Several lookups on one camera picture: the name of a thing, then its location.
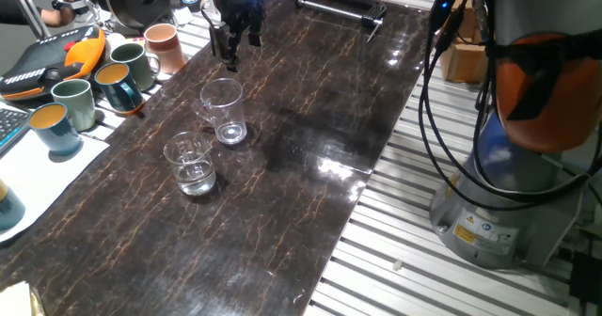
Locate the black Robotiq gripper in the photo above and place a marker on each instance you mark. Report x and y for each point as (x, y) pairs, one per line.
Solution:
(237, 5)

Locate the clear glass beaker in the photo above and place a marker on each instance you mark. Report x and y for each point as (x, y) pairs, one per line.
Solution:
(190, 175)

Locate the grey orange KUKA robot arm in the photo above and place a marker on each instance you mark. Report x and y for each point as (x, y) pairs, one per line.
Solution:
(541, 95)

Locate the black sleeved forearm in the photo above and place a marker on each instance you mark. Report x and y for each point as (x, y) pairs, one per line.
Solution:
(19, 10)

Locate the pink ceramic cup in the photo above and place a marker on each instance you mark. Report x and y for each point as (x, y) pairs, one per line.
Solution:
(167, 52)

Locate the light green ceramic cup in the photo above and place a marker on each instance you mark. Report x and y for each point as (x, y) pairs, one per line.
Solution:
(77, 109)

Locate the blue cup yellow inside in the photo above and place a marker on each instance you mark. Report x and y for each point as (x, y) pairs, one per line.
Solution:
(58, 137)

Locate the teal cup tan band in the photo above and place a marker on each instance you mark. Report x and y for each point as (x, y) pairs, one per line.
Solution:
(9, 210)

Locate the bare person hand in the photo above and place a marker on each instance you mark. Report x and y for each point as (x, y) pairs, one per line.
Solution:
(58, 17)

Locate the black yellow tape measure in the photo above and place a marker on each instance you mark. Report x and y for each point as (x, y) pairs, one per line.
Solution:
(190, 1)

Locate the black bar clamp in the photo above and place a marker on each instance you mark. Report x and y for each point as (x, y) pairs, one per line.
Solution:
(329, 8)

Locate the white colour swatch card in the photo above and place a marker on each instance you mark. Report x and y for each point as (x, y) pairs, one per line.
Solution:
(135, 41)

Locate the grey-green ceramic mug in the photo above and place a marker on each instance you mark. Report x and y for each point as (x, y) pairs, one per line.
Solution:
(136, 69)

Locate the black filament spool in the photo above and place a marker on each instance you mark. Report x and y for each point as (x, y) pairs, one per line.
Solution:
(122, 5)

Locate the dark marble pattern mat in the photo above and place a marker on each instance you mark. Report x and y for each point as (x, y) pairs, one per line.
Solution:
(282, 165)

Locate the dark blue mug yellow inside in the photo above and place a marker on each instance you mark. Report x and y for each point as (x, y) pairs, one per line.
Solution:
(117, 95)

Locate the black orange teach pendant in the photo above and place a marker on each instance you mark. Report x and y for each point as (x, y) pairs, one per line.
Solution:
(42, 62)

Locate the white paper sheet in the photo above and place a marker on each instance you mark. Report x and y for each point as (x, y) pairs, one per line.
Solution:
(42, 179)

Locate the black computer keyboard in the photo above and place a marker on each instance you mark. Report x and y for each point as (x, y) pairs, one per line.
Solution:
(11, 125)

